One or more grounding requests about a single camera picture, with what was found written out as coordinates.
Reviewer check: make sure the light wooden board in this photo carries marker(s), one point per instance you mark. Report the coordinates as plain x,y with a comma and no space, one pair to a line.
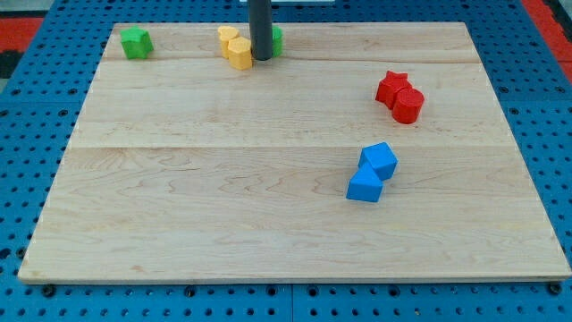
184,170

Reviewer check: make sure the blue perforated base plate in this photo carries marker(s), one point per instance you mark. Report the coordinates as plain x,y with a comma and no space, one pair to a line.
42,100

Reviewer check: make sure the green star block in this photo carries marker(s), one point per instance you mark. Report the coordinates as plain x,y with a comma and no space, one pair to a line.
136,43

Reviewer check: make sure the green round block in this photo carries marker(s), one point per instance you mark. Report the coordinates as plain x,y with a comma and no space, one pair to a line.
277,42

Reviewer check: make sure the yellow hexagon block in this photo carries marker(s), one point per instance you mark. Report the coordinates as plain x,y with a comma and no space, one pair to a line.
239,53

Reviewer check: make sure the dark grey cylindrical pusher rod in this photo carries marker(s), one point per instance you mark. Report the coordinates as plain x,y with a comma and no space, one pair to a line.
260,28

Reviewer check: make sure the yellow heart block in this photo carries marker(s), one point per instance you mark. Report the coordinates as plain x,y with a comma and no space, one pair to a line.
225,35

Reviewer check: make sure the red star block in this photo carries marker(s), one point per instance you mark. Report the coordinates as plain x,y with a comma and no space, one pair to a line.
390,86

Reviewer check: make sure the blue triangle block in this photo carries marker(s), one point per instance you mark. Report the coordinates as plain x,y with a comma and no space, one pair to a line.
365,185

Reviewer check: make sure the red cylinder block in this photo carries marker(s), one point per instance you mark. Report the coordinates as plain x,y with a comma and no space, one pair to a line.
407,105

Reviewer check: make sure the blue cube block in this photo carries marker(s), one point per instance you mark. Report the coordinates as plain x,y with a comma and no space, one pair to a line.
382,159

